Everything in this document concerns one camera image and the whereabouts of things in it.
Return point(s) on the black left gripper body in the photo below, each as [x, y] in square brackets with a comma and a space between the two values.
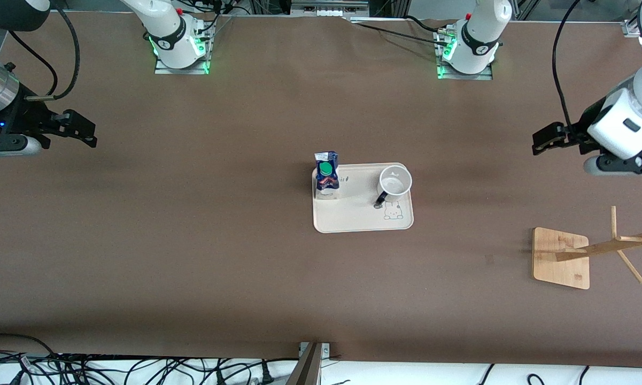
[581, 128]

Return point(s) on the aluminium profile bar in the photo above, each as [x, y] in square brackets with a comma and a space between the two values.
[307, 369]

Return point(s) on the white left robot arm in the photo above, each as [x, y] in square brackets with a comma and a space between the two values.
[478, 37]

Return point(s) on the blue milk carton green cap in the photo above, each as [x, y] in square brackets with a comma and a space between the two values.
[326, 182]

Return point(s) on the white tray with bear print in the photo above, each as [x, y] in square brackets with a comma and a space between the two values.
[353, 216]

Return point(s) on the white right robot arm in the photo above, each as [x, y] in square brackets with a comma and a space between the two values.
[168, 32]

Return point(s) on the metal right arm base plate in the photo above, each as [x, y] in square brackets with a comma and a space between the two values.
[203, 53]

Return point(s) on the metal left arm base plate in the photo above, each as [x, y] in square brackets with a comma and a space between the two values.
[489, 72]

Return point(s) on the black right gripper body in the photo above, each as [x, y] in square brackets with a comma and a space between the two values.
[24, 121]

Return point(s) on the wooden mug tree stand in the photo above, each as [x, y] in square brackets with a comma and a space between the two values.
[558, 256]

